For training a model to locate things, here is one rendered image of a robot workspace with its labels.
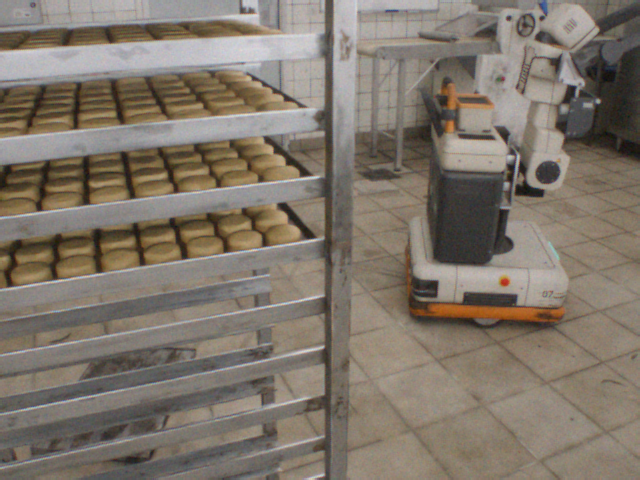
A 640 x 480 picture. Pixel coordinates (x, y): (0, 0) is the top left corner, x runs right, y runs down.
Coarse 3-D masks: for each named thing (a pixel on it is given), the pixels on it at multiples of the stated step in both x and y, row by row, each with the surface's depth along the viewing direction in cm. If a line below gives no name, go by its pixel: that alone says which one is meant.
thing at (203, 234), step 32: (128, 224) 87; (160, 224) 87; (192, 224) 86; (224, 224) 86; (256, 224) 89; (288, 224) 91; (0, 256) 76; (32, 256) 77; (64, 256) 79; (96, 256) 81; (128, 256) 76; (160, 256) 77; (192, 256) 79
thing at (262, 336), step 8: (240, 0) 105; (248, 0) 104; (256, 0) 104; (240, 8) 106; (248, 8) 105; (256, 8) 105; (256, 272) 127; (264, 272) 128; (256, 296) 130; (264, 296) 130; (256, 304) 132; (264, 304) 131; (256, 336) 137; (264, 336) 135; (272, 392) 142; (264, 400) 142; (272, 400) 143; (264, 424) 146; (272, 424) 146; (264, 432) 148; (272, 448) 150
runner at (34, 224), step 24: (192, 192) 71; (216, 192) 72; (240, 192) 73; (264, 192) 75; (288, 192) 76; (312, 192) 77; (24, 216) 65; (48, 216) 66; (72, 216) 67; (96, 216) 68; (120, 216) 69; (144, 216) 70; (168, 216) 71; (0, 240) 65
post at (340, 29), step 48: (336, 0) 65; (336, 48) 67; (336, 96) 70; (336, 144) 72; (336, 192) 75; (336, 240) 78; (336, 288) 81; (336, 336) 84; (336, 384) 88; (336, 432) 92
